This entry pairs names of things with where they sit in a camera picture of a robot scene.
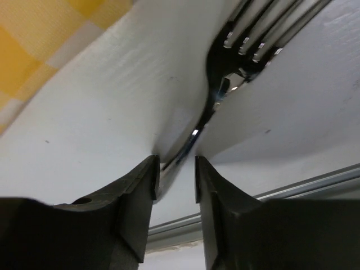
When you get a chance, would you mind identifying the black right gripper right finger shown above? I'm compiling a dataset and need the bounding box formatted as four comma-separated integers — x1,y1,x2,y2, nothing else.
195,156,359,269

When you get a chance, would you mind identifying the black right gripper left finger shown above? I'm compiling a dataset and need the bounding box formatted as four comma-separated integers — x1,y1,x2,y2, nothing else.
1,155,160,269

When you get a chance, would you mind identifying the silver fork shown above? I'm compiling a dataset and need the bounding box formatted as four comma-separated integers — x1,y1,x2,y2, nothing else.
159,0,329,189

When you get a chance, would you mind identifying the yellow white checkered cloth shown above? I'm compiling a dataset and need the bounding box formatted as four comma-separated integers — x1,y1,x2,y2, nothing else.
1,1,134,132

